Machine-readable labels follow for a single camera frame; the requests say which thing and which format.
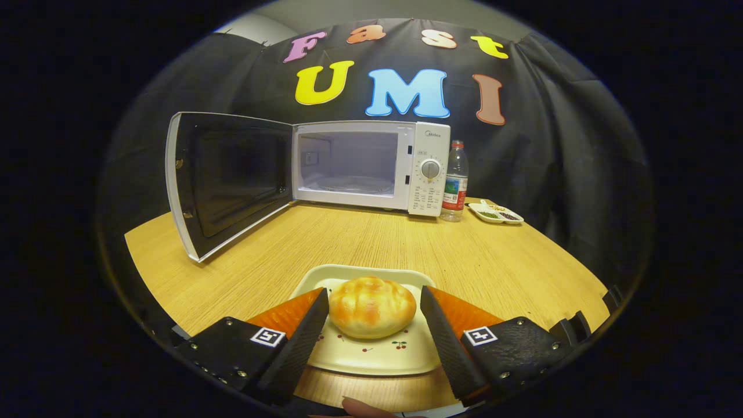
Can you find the white divided dish of beans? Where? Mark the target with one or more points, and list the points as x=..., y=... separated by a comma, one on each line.
x=496, y=213

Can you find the glass turntable plate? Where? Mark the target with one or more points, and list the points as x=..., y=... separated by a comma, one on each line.
x=354, y=184

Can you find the golden bread bun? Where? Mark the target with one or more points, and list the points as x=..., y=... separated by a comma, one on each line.
x=371, y=307

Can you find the cream cherry print tray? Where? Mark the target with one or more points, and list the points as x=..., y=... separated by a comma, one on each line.
x=371, y=357

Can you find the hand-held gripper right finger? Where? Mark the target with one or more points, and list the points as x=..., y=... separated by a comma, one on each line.
x=450, y=348

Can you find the white microwave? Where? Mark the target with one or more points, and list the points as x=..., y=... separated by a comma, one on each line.
x=429, y=194

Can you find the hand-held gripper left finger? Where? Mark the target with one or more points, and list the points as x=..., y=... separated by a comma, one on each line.
x=299, y=354

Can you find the clear bottle with red label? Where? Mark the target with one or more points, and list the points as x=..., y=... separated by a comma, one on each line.
x=454, y=186

